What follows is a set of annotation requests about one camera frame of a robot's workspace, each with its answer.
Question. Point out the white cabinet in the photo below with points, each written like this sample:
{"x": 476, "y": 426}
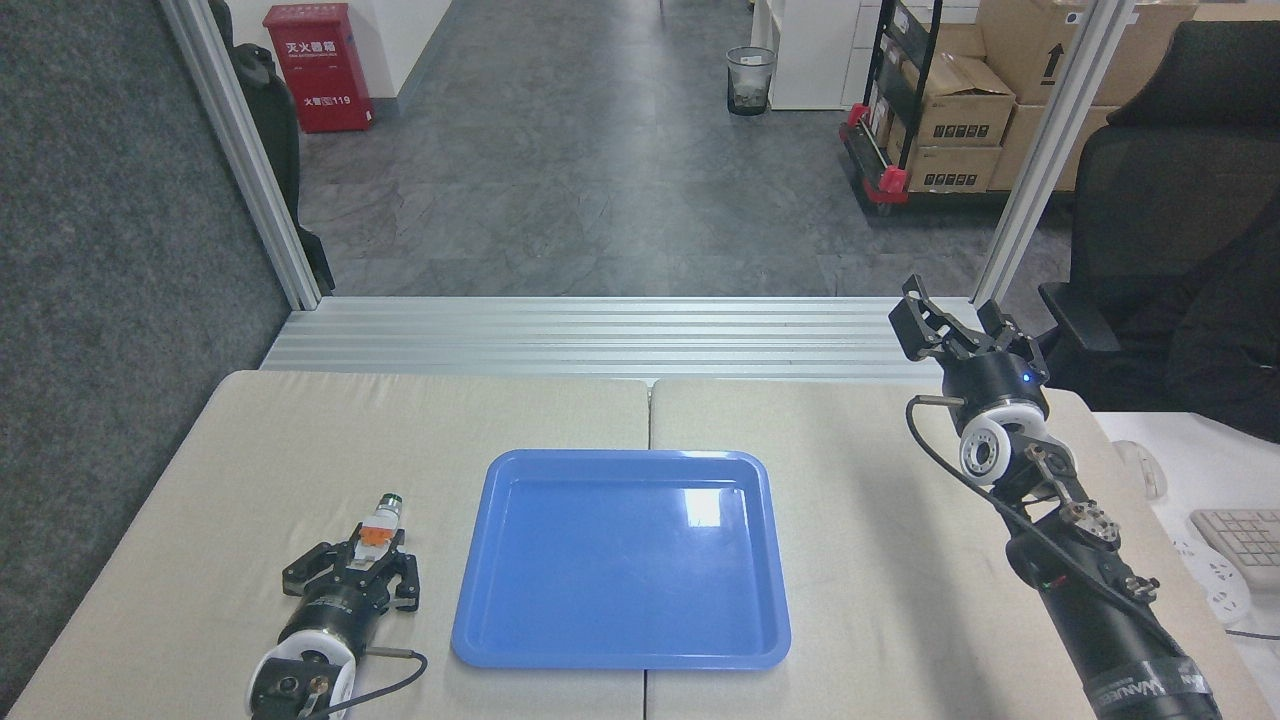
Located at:
{"x": 810, "y": 55}

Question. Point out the white orange switch part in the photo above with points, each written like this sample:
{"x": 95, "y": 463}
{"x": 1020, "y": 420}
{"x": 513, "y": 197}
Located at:
{"x": 382, "y": 520}

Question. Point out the black office chair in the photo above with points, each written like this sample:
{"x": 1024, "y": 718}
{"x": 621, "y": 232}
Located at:
{"x": 1140, "y": 190}

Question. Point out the blue plastic tray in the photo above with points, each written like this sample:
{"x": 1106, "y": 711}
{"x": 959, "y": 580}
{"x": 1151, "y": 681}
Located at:
{"x": 620, "y": 560}

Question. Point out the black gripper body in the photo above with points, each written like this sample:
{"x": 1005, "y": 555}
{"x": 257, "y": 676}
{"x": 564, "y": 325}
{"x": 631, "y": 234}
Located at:
{"x": 995, "y": 385}
{"x": 335, "y": 610}

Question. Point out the white keyboard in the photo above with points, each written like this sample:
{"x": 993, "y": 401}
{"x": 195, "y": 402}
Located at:
{"x": 1245, "y": 540}

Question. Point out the large cardboard box with arrow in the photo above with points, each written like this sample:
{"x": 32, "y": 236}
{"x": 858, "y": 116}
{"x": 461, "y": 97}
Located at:
{"x": 1030, "y": 50}

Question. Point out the flat cardboard box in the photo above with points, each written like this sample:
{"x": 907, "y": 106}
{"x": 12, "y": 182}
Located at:
{"x": 950, "y": 168}

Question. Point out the silver aluminium rail base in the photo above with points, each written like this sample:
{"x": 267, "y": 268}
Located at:
{"x": 620, "y": 340}

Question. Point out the grey felt partition panel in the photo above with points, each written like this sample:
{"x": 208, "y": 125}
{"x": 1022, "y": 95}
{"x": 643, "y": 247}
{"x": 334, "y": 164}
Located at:
{"x": 110, "y": 300}

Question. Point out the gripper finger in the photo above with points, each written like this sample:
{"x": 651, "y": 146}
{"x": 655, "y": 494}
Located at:
{"x": 915, "y": 322}
{"x": 405, "y": 580}
{"x": 320, "y": 565}
{"x": 1010, "y": 335}

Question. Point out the black and red cart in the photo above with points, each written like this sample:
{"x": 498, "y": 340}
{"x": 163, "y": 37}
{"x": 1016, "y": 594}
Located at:
{"x": 880, "y": 150}

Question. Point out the black mesh trash bin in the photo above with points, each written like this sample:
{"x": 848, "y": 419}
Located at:
{"x": 751, "y": 82}

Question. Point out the silver aluminium post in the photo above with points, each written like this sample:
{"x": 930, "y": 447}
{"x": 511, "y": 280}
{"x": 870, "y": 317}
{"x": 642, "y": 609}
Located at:
{"x": 245, "y": 160}
{"x": 1050, "y": 150}

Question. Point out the white power strip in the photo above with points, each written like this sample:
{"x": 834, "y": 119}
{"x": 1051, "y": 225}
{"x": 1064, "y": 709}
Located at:
{"x": 1215, "y": 585}

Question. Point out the open cardboard box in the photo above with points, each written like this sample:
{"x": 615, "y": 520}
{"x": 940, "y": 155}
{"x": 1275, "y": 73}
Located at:
{"x": 960, "y": 105}

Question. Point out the white computer mouse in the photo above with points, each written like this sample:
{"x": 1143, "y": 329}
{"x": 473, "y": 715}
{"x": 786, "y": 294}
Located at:
{"x": 1140, "y": 470}

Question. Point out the red fire extinguisher box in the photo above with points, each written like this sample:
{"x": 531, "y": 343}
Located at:
{"x": 318, "y": 70}

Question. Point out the plain cardboard box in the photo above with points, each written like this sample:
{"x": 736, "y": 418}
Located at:
{"x": 1020, "y": 145}

